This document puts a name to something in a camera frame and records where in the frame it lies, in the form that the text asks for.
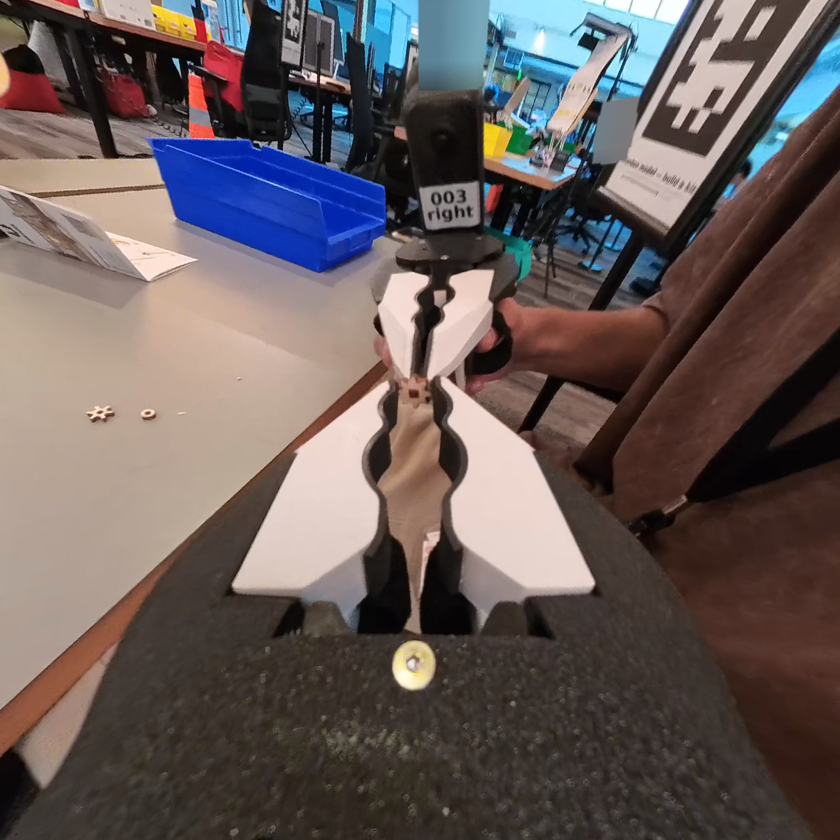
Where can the person's right forearm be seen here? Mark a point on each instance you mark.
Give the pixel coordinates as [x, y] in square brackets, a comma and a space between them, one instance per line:
[590, 341]

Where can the black easel stand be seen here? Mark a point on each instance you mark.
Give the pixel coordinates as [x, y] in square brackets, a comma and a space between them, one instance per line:
[610, 282]

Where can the person's right hand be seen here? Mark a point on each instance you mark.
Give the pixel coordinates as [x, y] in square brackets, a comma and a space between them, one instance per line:
[520, 341]

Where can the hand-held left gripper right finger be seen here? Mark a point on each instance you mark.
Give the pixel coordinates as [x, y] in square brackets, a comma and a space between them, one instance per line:
[518, 518]

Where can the wooden workbench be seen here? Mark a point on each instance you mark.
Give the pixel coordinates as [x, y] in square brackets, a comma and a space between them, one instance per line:
[131, 27]

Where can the small wooden gear piece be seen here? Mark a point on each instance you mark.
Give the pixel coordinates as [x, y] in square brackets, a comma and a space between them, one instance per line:
[417, 391]

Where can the red chair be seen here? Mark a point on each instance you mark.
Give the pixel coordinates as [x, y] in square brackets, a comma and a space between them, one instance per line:
[223, 72]

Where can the grey desk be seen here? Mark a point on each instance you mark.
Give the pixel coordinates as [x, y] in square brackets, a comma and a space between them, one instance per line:
[197, 367]

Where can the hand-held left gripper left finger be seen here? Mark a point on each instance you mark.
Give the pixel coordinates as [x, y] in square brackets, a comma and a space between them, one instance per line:
[308, 525]

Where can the computer monitor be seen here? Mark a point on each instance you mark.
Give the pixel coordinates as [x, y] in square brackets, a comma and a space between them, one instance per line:
[321, 39]

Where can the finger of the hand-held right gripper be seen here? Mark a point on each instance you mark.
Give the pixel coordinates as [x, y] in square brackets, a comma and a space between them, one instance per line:
[466, 315]
[397, 315]

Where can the blue plastic bin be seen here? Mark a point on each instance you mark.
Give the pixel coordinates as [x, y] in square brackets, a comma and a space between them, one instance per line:
[262, 190]

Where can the black office chair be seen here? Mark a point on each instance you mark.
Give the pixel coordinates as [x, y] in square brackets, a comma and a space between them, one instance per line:
[262, 79]

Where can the orange traffic cone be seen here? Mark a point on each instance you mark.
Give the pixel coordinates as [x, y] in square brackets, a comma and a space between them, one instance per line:
[200, 111]

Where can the small green bin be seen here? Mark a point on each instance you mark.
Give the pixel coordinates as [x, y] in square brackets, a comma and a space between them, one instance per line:
[520, 139]

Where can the red bag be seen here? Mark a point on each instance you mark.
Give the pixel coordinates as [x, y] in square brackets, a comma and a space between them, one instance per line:
[26, 92]

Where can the folded paper leaflet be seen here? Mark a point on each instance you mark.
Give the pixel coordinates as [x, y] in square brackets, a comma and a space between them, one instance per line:
[72, 236]

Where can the black metal frame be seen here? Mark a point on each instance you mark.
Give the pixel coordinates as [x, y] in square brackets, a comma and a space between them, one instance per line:
[768, 453]

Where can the large marker poster board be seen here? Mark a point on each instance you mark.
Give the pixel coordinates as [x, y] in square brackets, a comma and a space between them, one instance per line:
[722, 85]

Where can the small yellow bin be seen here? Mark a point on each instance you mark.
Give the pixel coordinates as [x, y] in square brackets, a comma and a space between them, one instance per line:
[495, 139]

